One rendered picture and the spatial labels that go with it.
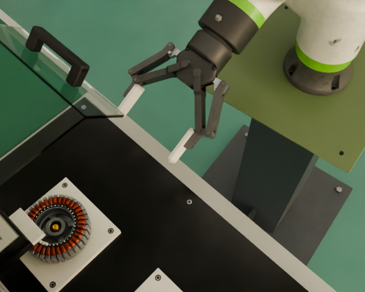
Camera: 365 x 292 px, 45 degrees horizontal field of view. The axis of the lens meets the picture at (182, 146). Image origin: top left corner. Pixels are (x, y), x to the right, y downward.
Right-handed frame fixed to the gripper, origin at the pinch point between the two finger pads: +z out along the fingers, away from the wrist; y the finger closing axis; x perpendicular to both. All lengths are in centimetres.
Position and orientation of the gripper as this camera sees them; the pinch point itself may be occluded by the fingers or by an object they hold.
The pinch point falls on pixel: (146, 133)
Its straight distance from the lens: 79.6
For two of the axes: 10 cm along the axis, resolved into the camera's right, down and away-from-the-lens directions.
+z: -6.0, 7.9, 1.1
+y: -7.2, -6.0, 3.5
